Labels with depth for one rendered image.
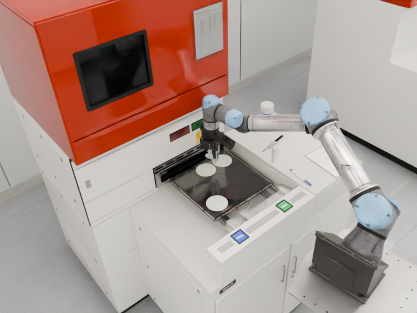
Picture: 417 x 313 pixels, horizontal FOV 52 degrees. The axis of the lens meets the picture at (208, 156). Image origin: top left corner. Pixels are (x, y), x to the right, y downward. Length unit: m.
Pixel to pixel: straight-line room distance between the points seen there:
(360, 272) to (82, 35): 1.30
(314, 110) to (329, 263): 0.59
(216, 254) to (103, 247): 0.70
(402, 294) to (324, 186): 0.53
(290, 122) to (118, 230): 0.99
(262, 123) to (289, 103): 2.47
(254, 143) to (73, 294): 1.49
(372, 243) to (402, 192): 1.89
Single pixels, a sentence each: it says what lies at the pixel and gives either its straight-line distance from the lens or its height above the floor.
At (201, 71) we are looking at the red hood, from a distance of 1.94.
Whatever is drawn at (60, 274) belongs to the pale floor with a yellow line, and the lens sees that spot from 3.05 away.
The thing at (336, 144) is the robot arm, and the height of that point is 1.34.
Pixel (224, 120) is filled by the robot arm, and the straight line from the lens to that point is 1.86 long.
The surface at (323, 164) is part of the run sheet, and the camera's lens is 2.13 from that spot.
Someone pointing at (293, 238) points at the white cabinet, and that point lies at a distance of 2.06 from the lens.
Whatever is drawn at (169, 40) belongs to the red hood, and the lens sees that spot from 1.78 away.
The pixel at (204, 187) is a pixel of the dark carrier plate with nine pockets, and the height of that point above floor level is 0.90.
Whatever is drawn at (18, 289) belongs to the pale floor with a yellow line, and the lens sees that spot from 3.09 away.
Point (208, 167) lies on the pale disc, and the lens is 2.18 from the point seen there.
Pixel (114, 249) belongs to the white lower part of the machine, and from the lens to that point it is 2.28.
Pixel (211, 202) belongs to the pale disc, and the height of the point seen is 0.90.
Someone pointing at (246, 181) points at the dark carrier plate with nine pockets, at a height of 0.90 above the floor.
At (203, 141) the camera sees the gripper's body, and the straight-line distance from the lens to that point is 2.01.
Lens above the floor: 2.32
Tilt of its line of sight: 39 degrees down
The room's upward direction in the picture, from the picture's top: 3 degrees counter-clockwise
